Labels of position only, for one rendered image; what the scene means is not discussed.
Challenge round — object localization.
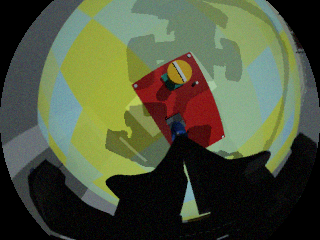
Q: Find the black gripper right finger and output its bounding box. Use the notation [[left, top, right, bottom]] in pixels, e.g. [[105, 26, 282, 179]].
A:
[[180, 136, 271, 215]]

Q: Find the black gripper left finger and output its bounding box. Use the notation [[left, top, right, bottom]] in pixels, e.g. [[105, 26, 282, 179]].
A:
[[105, 136, 188, 216]]

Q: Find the red circuit board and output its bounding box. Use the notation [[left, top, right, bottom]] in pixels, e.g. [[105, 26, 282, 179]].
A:
[[132, 52, 225, 148]]

